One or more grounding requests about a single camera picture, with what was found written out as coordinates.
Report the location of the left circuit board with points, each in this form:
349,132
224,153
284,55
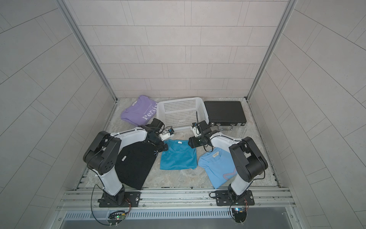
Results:
115,218

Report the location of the right circuit board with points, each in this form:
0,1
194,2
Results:
239,215

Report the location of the teal t-shirt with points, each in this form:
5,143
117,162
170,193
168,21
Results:
179,156

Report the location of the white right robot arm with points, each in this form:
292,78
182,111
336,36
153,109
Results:
248,160

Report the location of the circuit board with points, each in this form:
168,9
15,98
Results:
115,218
239,215

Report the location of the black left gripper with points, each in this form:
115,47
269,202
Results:
161,145

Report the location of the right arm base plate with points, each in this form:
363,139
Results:
227,197

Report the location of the black t-shirt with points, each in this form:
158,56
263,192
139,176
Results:
134,163

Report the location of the white plastic laundry basket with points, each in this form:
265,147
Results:
180,114

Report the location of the purple folded t-shirt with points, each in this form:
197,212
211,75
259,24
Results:
140,112

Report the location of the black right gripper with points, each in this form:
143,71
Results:
193,142

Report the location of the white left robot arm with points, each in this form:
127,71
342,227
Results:
102,154

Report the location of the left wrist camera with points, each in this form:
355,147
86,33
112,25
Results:
167,134

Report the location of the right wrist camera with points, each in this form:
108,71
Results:
195,129

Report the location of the aluminium mounting rail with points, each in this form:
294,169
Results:
175,198

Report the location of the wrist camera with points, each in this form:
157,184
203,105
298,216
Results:
195,129
167,134

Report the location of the black hard case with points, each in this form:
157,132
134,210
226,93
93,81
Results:
225,113

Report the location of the light blue t-shirt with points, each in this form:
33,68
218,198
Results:
219,166

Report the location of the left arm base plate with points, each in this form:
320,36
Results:
122,199

